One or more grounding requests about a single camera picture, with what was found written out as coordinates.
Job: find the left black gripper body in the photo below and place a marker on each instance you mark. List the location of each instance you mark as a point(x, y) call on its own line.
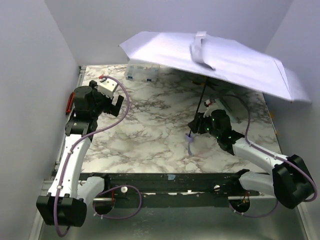
point(113, 105)

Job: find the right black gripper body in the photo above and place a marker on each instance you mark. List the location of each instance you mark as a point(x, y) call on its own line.
point(197, 125)

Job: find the lilac umbrella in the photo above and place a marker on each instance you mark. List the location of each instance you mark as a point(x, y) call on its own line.
point(219, 58)

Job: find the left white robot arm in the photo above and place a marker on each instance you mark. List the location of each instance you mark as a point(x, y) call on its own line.
point(67, 201)

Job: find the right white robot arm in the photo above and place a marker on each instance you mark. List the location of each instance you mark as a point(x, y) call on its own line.
point(287, 178)

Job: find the clear plastic organizer box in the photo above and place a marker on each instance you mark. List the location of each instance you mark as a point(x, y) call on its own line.
point(142, 71)

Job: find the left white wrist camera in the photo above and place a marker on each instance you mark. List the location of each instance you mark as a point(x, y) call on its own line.
point(107, 86)

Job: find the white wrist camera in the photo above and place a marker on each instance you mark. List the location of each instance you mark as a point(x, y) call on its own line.
point(107, 86)
point(210, 107)

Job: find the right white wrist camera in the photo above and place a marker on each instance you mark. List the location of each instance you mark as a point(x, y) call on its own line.
point(210, 107)

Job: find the red black handled tool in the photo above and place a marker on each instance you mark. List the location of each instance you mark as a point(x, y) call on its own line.
point(70, 102)

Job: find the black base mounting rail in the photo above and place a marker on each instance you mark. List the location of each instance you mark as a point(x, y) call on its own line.
point(168, 190)

